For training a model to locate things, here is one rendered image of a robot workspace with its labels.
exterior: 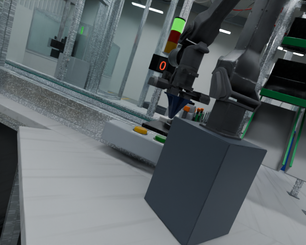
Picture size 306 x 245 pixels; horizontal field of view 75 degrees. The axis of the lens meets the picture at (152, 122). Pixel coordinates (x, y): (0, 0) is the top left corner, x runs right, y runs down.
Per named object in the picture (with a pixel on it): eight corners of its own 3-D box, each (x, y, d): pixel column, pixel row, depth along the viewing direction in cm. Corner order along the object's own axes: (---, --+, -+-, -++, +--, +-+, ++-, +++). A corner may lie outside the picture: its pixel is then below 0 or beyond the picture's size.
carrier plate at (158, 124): (205, 155, 64) (207, 149, 64) (140, 128, 71) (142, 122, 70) (208, 143, 87) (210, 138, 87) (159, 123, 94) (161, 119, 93)
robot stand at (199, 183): (184, 249, 34) (230, 143, 31) (143, 198, 45) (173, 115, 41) (228, 234, 43) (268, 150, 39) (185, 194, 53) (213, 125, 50)
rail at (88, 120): (208, 194, 59) (223, 161, 57) (3, 96, 83) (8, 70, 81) (209, 187, 64) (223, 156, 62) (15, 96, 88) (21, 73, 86)
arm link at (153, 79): (220, 78, 58) (207, 77, 63) (164, 55, 51) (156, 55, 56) (209, 105, 59) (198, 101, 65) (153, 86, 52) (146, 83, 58)
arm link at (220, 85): (256, 114, 39) (270, 83, 37) (223, 102, 35) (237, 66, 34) (232, 107, 44) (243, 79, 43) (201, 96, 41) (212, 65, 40)
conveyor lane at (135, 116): (195, 179, 66) (207, 152, 64) (17, 96, 89) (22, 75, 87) (202, 159, 93) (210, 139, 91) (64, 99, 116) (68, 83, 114)
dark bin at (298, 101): (306, 109, 57) (320, 84, 53) (259, 95, 63) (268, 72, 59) (306, 84, 78) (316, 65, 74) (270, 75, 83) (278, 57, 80)
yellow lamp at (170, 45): (172, 54, 87) (176, 43, 86) (162, 51, 88) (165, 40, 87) (174, 57, 92) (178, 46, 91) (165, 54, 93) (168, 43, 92)
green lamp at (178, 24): (180, 31, 85) (184, 19, 84) (169, 28, 87) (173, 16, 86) (182, 35, 90) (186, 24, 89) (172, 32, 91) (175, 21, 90)
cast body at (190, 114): (189, 121, 74) (195, 103, 73) (178, 117, 75) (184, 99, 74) (191, 120, 82) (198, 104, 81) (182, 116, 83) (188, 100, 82)
